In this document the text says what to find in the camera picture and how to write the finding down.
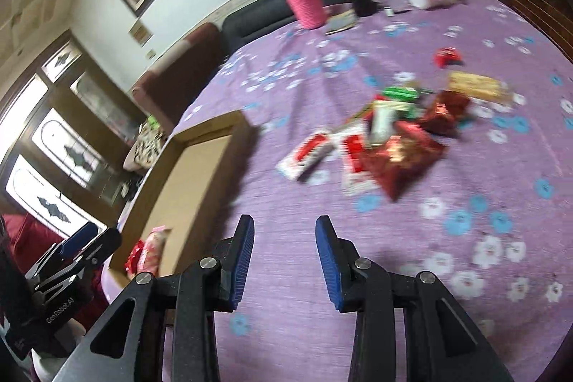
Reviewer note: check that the wooden glass door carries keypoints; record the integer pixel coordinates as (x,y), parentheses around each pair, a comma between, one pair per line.
(66,130)

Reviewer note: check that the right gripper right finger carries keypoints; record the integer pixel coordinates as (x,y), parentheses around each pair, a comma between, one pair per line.
(442,342)

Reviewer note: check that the patterned cloth on chair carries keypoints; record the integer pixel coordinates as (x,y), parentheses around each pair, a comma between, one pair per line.
(146,148)

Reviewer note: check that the purple floral tablecloth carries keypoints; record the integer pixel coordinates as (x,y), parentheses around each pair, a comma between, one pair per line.
(492,218)

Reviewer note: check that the shallow cardboard box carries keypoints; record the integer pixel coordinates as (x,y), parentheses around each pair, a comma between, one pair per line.
(185,190)

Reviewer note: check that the dark red foil snack packet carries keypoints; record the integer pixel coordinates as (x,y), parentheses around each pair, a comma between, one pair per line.
(404,158)

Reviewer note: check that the yellow snack bar packet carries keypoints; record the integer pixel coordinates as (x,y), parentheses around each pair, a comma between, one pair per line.
(480,87)

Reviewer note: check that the green snack packet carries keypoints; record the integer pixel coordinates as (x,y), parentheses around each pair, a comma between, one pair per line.
(407,94)

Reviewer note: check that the red snack packet gold seal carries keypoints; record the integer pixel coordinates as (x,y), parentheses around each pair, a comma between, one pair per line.
(133,259)

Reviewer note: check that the black small cup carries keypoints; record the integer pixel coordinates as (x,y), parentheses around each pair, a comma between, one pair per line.
(365,8)

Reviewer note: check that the white red snack packet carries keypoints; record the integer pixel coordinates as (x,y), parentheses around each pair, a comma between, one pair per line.
(351,142)
(306,155)

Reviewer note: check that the small red candy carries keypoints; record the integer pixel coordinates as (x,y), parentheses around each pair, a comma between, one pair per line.
(444,57)

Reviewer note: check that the small wall plaque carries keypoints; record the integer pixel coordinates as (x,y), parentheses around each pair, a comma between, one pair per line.
(139,33)

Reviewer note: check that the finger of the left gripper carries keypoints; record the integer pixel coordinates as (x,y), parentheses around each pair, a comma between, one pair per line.
(69,248)

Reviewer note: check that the brown armchair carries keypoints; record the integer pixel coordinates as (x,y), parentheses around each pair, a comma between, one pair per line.
(175,80)

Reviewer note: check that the green cloth on chair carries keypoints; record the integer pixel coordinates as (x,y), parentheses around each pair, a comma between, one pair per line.
(152,122)

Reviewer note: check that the pink snack packet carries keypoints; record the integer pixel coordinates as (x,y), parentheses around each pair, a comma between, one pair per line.
(152,251)

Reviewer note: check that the small colourful booklet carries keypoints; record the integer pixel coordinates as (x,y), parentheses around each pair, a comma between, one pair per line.
(341,22)

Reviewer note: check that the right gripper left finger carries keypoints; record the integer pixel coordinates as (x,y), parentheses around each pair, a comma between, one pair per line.
(127,341)

